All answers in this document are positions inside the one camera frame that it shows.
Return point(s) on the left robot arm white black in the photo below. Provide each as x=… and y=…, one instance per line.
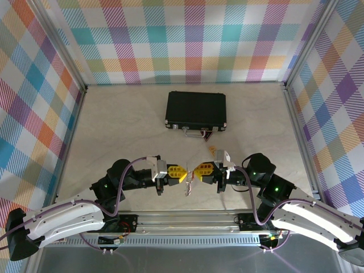
x=65, y=219

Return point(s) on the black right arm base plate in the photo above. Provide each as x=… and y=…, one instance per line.
x=247, y=221

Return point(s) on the aluminium table side rail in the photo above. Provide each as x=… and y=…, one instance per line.
x=69, y=148
x=300, y=142

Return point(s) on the silver metal keyring holder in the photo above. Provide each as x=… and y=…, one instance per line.
x=187, y=190

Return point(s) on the grey metal plate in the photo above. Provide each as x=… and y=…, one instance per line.
x=185, y=260

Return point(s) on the small yellow paper tag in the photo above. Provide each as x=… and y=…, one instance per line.
x=212, y=150

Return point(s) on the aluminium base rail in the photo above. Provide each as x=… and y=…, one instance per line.
x=185, y=224

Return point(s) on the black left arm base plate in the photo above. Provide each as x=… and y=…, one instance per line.
x=128, y=220

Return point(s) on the red black triangular tag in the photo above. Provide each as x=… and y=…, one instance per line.
x=207, y=136

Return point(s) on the black hard case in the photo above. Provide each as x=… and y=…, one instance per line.
x=196, y=108

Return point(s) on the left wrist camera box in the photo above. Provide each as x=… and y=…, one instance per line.
x=157, y=169

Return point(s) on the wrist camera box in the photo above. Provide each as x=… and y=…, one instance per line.
x=223, y=159
x=157, y=169

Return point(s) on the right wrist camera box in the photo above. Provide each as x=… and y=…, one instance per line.
x=223, y=159

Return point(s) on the aluminium corner post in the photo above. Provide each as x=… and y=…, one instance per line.
x=57, y=45
x=311, y=44

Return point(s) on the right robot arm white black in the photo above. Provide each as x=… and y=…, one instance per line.
x=307, y=219

